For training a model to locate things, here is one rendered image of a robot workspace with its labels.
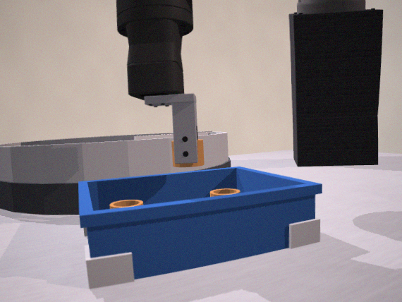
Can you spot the blue open crate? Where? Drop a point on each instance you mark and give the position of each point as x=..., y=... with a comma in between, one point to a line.
x=187, y=228

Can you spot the grey round turning table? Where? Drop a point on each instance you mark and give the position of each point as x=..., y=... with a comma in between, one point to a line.
x=42, y=178

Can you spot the bronze bushing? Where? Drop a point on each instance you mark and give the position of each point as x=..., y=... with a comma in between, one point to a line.
x=125, y=203
x=225, y=191
x=200, y=152

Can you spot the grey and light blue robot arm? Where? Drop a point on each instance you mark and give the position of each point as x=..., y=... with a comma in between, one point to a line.
x=325, y=6

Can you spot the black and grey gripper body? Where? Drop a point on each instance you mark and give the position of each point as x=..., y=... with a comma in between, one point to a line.
x=155, y=29

